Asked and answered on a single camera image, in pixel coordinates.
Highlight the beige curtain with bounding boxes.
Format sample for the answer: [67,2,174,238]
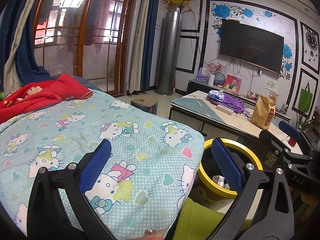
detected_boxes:
[2,0,54,93]
[129,0,154,93]

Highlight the yellow trash bin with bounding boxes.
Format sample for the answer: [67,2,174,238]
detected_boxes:
[190,137,265,200]

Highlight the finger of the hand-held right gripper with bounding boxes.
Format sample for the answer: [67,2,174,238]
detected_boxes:
[279,120,320,153]
[259,129,313,165]

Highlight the wooden glass sliding door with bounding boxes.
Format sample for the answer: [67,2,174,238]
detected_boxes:
[32,0,139,97]

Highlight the coffee table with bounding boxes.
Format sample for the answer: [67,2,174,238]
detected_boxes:
[169,90,313,155]

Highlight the yellow artificial flowers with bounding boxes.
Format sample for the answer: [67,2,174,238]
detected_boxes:
[160,0,192,7]

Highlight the black wall clock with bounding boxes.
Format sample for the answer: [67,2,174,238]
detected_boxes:
[305,30,319,57]

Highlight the colourful painting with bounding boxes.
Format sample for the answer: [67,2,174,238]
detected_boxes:
[223,74,242,93]

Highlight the wall television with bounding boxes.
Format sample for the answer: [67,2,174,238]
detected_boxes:
[219,19,285,74]

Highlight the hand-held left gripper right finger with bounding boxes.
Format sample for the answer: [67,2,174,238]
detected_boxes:
[207,138,295,240]

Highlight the cat printed blanket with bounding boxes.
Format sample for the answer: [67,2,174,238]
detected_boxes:
[0,87,204,238]

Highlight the grey standing air conditioner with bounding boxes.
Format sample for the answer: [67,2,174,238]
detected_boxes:
[154,11,184,96]

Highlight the blue curtain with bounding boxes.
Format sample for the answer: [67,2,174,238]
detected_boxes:
[140,0,162,92]
[0,0,59,95]

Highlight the potted plant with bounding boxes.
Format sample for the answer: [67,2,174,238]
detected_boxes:
[295,110,319,137]

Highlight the purple bag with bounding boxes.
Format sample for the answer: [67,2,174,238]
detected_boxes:
[206,92,247,114]

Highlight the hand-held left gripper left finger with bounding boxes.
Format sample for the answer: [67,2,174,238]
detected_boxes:
[26,139,118,240]

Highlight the red artificial flowers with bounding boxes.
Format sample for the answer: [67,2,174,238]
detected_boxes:
[206,62,225,75]

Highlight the television stand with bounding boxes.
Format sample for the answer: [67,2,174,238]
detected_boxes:
[187,79,292,124]

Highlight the brown paper bag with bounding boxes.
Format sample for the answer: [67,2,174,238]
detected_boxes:
[250,95,276,130]

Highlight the small square stool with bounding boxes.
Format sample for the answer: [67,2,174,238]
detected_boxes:
[130,97,158,115]

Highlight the red flowered blanket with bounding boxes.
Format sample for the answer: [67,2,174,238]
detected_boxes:
[0,74,94,124]

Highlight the tissue pack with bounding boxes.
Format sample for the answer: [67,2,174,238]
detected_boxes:
[207,89,225,101]

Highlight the person's left hand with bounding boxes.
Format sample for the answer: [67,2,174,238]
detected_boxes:
[141,227,165,240]

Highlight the round ornament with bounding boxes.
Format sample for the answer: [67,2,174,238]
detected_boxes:
[214,72,225,87]

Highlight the purple box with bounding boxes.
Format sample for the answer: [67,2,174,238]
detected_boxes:
[196,67,209,84]

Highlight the white wall note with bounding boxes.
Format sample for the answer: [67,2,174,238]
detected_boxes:
[265,79,278,92]

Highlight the green tote bag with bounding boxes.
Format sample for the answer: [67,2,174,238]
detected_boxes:
[299,80,314,113]

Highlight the white power strip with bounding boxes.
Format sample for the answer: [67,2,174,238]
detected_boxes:
[215,104,234,116]

